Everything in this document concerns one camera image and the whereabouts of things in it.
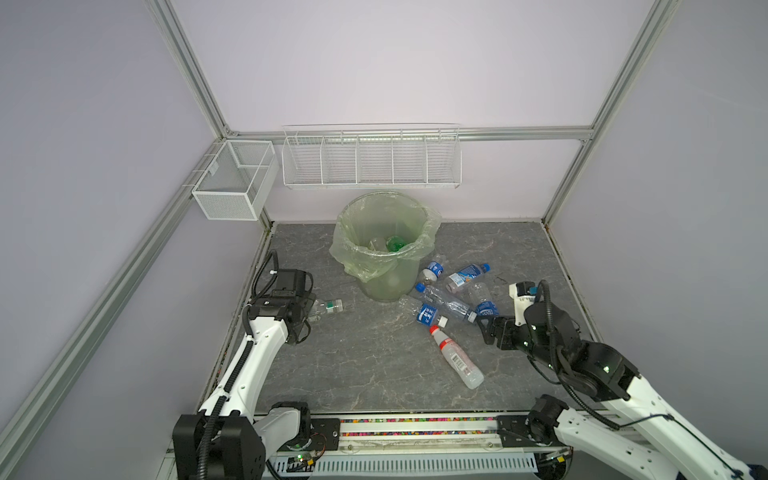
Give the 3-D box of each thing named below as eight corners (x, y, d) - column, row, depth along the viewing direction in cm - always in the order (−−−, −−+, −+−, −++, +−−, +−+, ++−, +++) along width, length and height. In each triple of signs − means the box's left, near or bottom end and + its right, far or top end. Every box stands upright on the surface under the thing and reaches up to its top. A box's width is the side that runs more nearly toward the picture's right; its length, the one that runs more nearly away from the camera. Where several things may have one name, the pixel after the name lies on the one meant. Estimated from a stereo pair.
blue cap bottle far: (450, 298, 100) (453, 288, 95) (442, 288, 102) (444, 278, 98) (488, 277, 105) (492, 266, 101) (479, 267, 108) (483, 257, 103)
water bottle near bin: (421, 277, 106) (422, 269, 102) (436, 260, 111) (438, 252, 107) (434, 285, 104) (435, 277, 100) (448, 267, 109) (450, 259, 105)
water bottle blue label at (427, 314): (410, 324, 94) (410, 315, 90) (413, 309, 97) (414, 301, 93) (445, 332, 92) (447, 324, 88) (448, 318, 95) (450, 309, 91)
